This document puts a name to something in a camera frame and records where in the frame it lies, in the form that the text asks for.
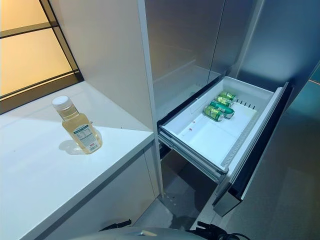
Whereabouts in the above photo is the white fridge drawer steel front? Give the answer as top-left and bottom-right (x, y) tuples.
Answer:
(156, 76), (293, 218)

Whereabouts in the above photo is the yellow juice bottle white cap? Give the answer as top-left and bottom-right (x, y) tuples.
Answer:
(51, 96), (103, 154)

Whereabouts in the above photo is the stainless steel fridge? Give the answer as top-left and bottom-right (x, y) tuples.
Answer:
(136, 0), (320, 201)

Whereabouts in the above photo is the dark green drink can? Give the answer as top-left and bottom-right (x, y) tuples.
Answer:
(209, 100), (235, 119)

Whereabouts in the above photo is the white tall cabinet panel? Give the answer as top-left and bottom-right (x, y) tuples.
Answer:
(47, 0), (166, 201)

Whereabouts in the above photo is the grey robot torso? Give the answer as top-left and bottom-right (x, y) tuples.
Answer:
(98, 226), (201, 240)

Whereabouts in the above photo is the black framed amber window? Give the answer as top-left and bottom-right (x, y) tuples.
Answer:
(0, 0), (85, 108)

